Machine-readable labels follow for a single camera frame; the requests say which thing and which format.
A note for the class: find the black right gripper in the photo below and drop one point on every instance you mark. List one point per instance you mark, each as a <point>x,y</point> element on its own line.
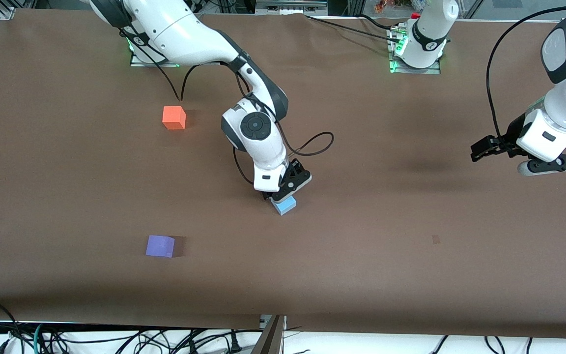
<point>267,196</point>

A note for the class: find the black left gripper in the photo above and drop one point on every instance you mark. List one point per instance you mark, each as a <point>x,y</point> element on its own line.
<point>510,138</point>

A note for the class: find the light blue foam cube block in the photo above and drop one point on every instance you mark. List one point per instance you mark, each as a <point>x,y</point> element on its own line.
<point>285,206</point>

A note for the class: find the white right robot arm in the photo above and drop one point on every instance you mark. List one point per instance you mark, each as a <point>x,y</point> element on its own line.
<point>175,29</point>

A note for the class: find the purple foam cube block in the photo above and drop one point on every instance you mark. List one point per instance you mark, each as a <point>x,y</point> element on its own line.
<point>159,246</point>

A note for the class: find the orange foam cube block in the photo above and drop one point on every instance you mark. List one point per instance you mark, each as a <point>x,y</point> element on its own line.
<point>173,118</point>

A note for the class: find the brown paper table cover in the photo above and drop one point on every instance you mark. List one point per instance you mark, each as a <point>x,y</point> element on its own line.
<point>361,270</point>

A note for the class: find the black power plug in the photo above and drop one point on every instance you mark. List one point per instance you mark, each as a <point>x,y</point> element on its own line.
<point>235,343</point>

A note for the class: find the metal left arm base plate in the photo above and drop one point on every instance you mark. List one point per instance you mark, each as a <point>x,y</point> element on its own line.
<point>410,70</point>

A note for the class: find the grey metal post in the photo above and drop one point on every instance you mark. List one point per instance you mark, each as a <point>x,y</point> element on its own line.
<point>269,339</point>

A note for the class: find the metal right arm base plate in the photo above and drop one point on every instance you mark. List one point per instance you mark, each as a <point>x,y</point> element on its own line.
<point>140,63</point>

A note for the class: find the aluminium frame profile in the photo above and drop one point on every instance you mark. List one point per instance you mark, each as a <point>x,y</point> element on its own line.
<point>290,6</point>

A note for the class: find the aluminium corner bracket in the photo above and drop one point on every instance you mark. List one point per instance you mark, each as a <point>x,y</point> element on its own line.
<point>7,12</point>

